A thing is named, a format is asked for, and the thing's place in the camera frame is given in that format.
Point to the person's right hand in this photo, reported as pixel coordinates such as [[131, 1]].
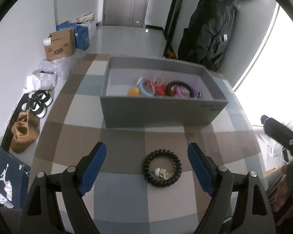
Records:
[[282, 193]]

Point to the white plastic bag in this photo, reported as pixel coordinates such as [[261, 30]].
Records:
[[45, 78]]

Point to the white round badge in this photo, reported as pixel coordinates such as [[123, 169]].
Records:
[[158, 81]]

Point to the brown cardboard box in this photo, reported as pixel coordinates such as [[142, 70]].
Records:
[[60, 44]]

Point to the black backpack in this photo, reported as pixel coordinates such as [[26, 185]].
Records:
[[210, 27]]

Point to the red round badge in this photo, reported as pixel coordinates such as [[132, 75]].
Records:
[[160, 90]]

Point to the grey cardboard box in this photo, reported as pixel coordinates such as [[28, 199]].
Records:
[[141, 92]]

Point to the cream tote bag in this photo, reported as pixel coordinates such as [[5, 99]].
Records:
[[85, 17]]

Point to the clear plastic hair clip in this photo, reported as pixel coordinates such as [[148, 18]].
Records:
[[161, 173]]

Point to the grey door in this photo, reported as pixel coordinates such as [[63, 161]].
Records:
[[125, 13]]

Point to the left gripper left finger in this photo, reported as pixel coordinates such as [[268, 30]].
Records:
[[41, 214]]

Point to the black coat rack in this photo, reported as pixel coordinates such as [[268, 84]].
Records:
[[171, 23]]

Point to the dark blue shoe box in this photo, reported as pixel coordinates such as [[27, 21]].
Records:
[[14, 179]]

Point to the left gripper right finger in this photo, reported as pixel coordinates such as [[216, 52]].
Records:
[[238, 203]]

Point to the blue shopping bag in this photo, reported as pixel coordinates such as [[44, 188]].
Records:
[[81, 34]]

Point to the brown boot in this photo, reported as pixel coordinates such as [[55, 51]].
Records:
[[28, 117], [24, 135]]

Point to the pink yellow hair clip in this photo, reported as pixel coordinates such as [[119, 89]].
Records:
[[133, 92]]

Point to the checkered table cloth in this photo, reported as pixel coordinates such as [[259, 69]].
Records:
[[121, 196]]

